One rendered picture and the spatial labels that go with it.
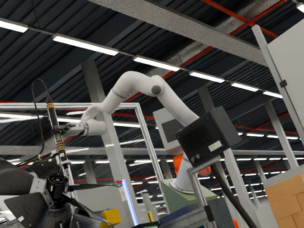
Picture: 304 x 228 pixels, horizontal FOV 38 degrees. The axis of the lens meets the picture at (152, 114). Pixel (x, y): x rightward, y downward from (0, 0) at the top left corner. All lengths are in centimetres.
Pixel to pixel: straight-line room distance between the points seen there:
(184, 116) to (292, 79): 120
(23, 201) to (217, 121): 97
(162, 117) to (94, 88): 381
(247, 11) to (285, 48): 730
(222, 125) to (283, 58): 163
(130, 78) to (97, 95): 748
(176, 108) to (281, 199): 787
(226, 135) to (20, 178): 108
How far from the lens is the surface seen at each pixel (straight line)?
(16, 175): 242
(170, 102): 257
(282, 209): 1028
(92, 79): 1016
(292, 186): 1014
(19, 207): 216
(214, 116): 204
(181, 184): 274
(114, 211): 281
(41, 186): 240
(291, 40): 358
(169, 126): 644
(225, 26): 1105
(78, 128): 256
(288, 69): 357
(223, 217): 272
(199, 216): 221
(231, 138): 206
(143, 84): 251
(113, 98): 257
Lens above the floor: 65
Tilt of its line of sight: 19 degrees up
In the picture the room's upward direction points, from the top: 18 degrees counter-clockwise
